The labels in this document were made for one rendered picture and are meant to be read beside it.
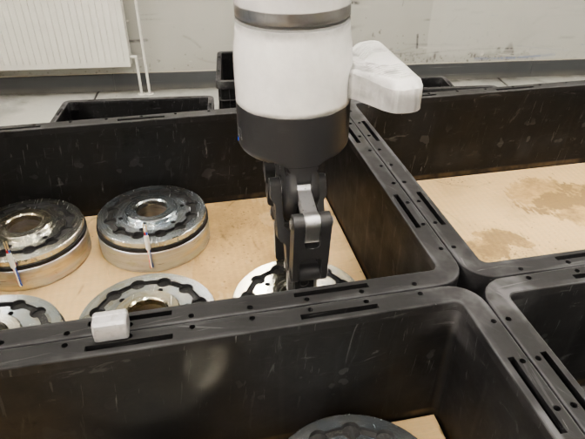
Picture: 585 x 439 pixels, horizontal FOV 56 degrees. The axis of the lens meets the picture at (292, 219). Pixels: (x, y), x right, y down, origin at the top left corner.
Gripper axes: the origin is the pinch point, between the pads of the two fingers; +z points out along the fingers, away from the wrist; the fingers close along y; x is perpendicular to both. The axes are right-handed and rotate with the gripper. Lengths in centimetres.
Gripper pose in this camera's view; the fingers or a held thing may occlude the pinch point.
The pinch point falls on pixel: (293, 266)
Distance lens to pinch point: 43.8
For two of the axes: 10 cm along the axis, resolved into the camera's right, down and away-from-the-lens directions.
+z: 0.1, 8.3, 5.5
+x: 9.8, -1.0, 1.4
